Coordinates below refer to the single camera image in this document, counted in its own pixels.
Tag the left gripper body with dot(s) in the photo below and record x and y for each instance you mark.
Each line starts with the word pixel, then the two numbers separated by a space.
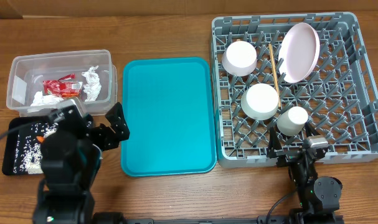
pixel 101 139

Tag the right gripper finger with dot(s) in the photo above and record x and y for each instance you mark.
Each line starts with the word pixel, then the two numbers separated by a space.
pixel 310 130
pixel 274 143

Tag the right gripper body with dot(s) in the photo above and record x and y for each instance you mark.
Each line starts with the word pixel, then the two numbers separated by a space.
pixel 286 158

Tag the white cup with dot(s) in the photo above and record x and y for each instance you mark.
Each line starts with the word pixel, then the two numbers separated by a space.
pixel 292 121

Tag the red snack wrapper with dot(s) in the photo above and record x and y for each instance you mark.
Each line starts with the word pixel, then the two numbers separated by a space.
pixel 65 87

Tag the orange carrot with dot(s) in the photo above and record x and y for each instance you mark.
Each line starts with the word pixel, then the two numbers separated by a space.
pixel 40 139

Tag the white tissue paper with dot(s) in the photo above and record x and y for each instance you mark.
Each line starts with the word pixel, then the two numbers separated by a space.
pixel 41 100

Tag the white paper napkin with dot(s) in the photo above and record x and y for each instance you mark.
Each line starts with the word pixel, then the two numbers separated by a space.
pixel 93 87

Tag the large white bowl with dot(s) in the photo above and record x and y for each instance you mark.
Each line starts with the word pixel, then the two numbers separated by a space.
pixel 260 102

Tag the white rice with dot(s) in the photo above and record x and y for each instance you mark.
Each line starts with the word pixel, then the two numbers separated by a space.
pixel 28 156

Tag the large white plate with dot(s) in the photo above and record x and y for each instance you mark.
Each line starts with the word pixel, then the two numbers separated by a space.
pixel 299 51

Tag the wooden chopstick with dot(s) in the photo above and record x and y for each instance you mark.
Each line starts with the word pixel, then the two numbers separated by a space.
pixel 275 78

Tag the small white bowl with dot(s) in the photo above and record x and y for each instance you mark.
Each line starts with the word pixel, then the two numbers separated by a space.
pixel 240 58

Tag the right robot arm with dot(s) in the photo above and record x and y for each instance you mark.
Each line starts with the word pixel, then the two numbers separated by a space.
pixel 318 196

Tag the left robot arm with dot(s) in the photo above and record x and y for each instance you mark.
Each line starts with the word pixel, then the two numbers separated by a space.
pixel 71 159

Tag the clear plastic waste bin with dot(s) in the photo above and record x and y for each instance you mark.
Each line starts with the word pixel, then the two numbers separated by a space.
pixel 28 73

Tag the grey plastic dishwasher rack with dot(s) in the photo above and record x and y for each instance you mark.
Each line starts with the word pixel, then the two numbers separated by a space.
pixel 340 95

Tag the teal plastic serving tray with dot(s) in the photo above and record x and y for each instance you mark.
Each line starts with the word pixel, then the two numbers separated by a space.
pixel 167 104

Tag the black plastic tray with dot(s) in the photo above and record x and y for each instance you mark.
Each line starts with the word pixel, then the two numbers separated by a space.
pixel 11 146

